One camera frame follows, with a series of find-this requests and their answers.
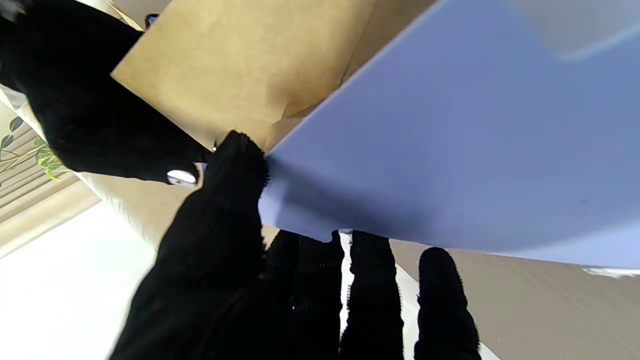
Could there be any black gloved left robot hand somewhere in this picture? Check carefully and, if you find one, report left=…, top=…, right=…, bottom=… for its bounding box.
left=110, top=131, right=482, bottom=360

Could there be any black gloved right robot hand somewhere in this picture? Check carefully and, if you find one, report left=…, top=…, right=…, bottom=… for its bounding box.
left=0, top=0, right=212, bottom=187

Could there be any brown paper envelope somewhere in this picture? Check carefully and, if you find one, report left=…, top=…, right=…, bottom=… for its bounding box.
left=111, top=0, right=437, bottom=153

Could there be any blue file folder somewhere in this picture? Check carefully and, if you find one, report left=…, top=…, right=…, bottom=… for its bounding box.
left=257, top=0, right=640, bottom=271

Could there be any tall green leafy plant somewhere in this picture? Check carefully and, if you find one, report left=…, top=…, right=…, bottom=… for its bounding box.
left=0, top=116, right=72, bottom=182

